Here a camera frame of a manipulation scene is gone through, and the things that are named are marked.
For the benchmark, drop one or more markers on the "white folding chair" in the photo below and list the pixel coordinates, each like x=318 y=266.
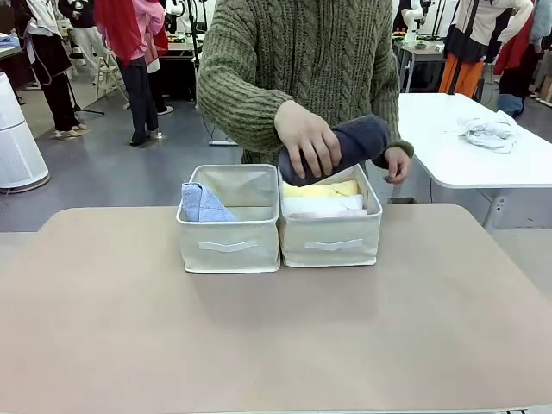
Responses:
x=108 y=73

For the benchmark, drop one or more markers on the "crumpled white cloth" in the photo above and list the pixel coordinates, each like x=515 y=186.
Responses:
x=487 y=131

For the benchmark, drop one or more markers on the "white power strip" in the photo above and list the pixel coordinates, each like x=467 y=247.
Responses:
x=222 y=142

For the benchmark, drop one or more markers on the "dark background workbench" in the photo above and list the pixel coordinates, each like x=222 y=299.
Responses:
x=179 y=73

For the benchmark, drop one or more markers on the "cream fabric storage bin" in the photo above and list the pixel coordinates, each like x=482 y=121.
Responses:
x=336 y=246
x=224 y=246

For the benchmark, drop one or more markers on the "background person dark top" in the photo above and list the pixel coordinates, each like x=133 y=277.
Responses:
x=86 y=39

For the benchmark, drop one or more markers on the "person's right forearm green sleeve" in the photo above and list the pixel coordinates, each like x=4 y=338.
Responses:
x=237 y=108

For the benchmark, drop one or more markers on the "yellow towel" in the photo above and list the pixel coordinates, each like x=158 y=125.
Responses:
x=319 y=190

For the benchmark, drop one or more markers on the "person's torso green sweater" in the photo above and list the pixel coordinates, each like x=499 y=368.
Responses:
x=310 y=56

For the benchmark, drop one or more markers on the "white cylindrical air purifier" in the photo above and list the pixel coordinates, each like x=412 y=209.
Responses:
x=17 y=138

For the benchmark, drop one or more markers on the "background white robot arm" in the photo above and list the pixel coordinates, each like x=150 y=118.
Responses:
x=179 y=17
x=412 y=21

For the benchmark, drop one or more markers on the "grey background workbench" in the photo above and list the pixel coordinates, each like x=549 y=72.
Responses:
x=424 y=54

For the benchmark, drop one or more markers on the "person's left hand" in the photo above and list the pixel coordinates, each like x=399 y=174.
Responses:
x=399 y=164

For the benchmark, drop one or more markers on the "figure with red garment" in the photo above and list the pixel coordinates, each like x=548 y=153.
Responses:
x=515 y=52

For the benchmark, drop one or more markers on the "dark grey towel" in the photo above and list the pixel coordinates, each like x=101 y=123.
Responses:
x=362 y=138

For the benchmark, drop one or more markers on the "figure in orange trousers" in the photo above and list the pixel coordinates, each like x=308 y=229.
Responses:
x=466 y=52

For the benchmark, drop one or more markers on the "person's right hand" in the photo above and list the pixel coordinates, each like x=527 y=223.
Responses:
x=308 y=138

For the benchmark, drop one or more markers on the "figure in red pink clothes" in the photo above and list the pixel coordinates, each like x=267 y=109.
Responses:
x=133 y=43

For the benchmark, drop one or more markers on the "person's left forearm green sleeve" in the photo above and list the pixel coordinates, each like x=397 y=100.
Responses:
x=388 y=112

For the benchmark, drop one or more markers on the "white side table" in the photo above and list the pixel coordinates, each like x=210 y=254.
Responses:
x=435 y=125

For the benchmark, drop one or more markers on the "white towel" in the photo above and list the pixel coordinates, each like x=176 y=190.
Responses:
x=319 y=205

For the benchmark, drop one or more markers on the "blue triangle towel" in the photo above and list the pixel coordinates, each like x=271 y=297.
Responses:
x=202 y=205

